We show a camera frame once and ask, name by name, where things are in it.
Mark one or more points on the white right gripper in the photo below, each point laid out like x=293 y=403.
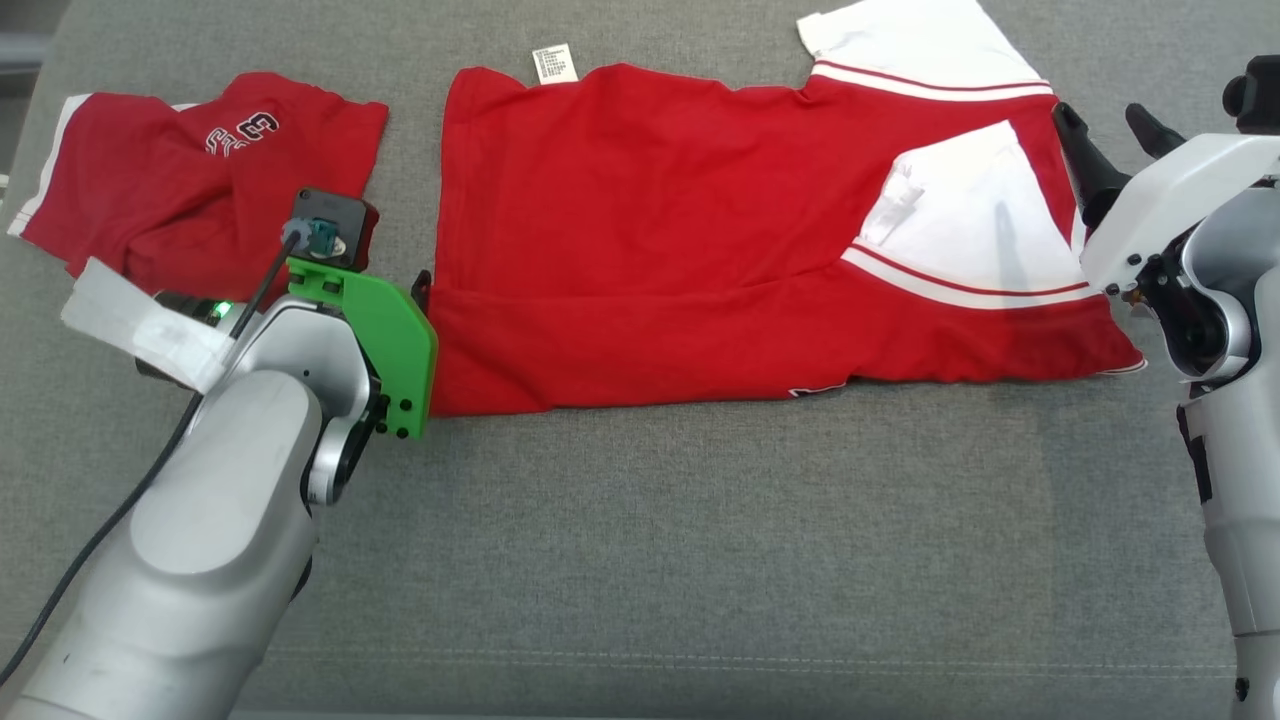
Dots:
x=1170 y=195

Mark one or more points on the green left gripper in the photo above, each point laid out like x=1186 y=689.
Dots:
x=395 y=340

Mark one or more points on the red Bulls basketball jersey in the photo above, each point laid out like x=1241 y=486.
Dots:
x=650 y=250

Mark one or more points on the red Bulls 23 shorts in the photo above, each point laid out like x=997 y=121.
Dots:
x=150 y=180

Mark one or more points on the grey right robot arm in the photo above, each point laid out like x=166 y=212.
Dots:
x=1235 y=430

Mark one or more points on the white tape flag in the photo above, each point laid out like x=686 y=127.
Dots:
x=140 y=325

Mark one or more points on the grey fabric sofa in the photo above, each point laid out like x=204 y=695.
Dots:
x=700 y=550

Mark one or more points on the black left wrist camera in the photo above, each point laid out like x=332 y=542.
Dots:
x=335 y=215

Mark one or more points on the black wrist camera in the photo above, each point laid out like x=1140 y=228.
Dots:
x=335 y=215
x=1258 y=95

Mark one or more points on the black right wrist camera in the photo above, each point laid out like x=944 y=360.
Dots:
x=1258 y=95

